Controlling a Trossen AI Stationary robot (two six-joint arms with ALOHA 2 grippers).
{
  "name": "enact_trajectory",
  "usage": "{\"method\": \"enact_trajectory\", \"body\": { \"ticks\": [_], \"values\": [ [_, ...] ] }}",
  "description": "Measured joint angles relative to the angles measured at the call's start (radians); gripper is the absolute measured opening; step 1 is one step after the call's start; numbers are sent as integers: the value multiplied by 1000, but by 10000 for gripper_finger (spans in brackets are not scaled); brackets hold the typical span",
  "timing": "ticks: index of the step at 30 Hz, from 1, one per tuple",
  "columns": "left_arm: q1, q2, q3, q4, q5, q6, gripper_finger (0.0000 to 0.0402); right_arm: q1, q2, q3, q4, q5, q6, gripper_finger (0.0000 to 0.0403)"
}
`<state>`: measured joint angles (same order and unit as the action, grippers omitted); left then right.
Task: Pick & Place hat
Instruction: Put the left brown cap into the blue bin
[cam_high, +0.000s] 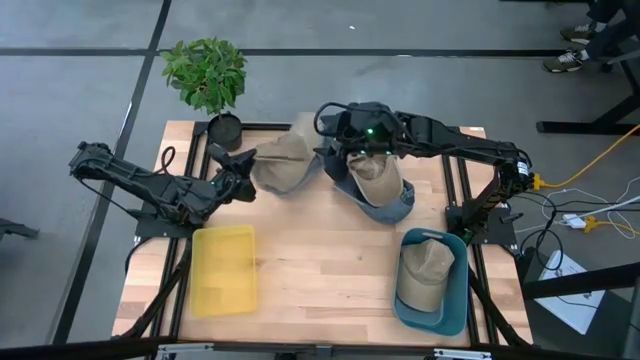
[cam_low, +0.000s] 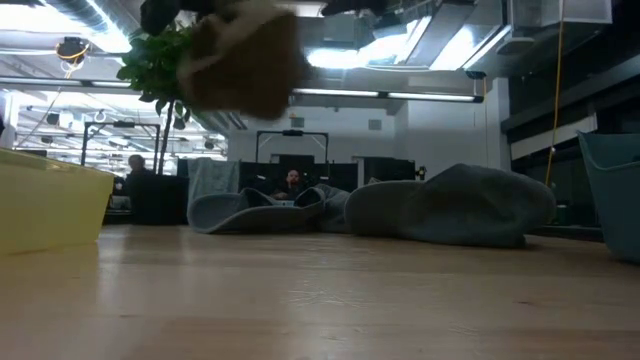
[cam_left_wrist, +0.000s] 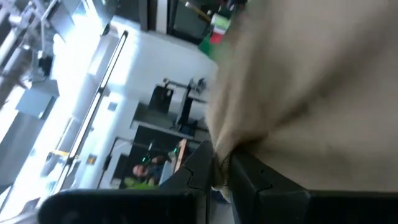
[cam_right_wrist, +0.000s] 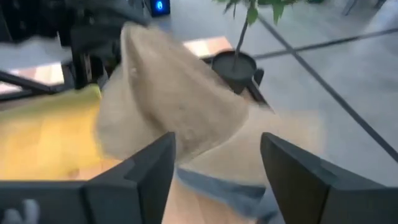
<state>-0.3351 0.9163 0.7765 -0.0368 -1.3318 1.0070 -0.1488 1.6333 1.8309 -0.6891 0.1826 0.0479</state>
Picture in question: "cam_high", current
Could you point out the white paper sheet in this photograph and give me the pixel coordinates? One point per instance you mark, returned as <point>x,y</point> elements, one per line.
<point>570,295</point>

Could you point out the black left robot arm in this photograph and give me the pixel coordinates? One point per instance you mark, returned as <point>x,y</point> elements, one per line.
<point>145,187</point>

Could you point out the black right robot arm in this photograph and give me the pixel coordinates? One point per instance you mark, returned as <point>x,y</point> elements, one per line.
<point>450,137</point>

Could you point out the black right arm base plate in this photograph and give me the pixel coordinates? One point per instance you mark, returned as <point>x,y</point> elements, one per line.
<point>500,232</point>

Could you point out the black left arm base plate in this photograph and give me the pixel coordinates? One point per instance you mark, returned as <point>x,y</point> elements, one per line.
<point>150,227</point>

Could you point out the silver metal bracket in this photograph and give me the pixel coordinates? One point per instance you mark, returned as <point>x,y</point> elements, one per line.
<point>185,350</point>
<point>462,354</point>

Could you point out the white power adapter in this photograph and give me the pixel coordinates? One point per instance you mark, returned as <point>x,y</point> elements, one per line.
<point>574,221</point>

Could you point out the person's shoe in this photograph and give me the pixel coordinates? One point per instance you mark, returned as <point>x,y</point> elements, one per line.
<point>577,33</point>
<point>562,61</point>

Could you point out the yellow plastic bin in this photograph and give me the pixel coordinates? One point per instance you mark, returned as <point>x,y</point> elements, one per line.
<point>222,270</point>

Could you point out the green plant in black pot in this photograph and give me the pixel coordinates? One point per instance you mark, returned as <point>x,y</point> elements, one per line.
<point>207,75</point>

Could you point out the black desk frame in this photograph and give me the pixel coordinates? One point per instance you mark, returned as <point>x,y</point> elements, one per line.
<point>600,122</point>

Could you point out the black rig crossbar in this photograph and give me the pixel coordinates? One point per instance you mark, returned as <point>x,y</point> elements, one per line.
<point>75,350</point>

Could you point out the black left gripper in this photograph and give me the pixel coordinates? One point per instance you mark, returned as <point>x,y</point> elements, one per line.
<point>220,187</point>

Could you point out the black aluminium table frame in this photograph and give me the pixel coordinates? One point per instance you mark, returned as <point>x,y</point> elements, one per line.
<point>270,125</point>

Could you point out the black floor stand foot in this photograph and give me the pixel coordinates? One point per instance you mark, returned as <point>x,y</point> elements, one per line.
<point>15,229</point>

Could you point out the teal plastic bin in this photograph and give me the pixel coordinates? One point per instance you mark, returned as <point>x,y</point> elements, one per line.
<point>457,300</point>

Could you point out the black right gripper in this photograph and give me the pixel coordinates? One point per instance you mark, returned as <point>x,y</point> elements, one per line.
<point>370,135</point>

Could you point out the black metal bar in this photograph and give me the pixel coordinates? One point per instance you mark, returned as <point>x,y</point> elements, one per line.
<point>580,282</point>

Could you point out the person's leg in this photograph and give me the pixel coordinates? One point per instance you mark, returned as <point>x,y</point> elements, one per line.
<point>607,35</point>

